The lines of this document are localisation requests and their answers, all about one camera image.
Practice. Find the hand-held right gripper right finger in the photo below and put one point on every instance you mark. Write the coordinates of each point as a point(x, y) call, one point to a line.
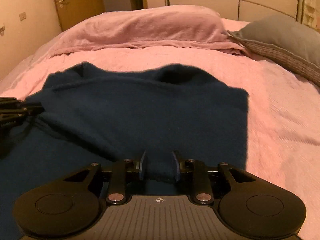
point(176, 166)

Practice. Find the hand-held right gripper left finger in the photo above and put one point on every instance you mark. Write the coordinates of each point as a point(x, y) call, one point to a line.
point(142, 165)

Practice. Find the dark blue knit sweater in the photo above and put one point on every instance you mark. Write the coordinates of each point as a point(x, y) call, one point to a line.
point(125, 112)

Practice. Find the wooden door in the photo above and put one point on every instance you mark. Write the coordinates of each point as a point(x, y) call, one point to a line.
point(80, 2)

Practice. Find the grey square pillow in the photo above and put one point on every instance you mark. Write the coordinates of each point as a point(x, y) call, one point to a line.
point(282, 37)

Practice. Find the large pink pillow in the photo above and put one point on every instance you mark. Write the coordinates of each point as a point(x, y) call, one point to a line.
point(150, 27)

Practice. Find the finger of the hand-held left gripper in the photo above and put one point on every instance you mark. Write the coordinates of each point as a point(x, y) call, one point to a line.
point(35, 110)
point(32, 104)

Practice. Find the pink and lavender bed blanket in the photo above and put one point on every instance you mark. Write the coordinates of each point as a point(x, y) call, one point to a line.
point(275, 120)

